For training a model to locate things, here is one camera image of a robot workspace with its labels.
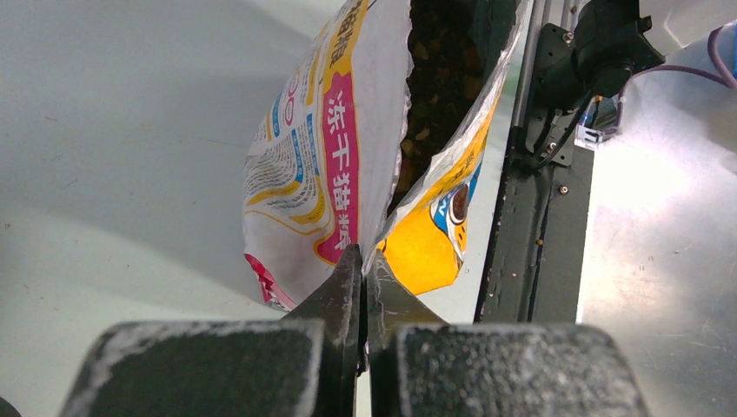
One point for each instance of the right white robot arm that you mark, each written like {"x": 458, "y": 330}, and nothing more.
{"x": 613, "y": 41}

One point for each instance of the blue plastic bin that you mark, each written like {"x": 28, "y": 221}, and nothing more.
{"x": 727, "y": 47}

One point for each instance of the pet food bag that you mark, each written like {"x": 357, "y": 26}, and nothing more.
{"x": 323, "y": 167}

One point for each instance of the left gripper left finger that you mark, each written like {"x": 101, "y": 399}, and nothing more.
{"x": 337, "y": 301}

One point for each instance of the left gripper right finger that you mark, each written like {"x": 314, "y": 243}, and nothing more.
{"x": 390, "y": 305}

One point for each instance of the pet food kibble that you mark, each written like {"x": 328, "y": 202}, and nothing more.
{"x": 443, "y": 85}

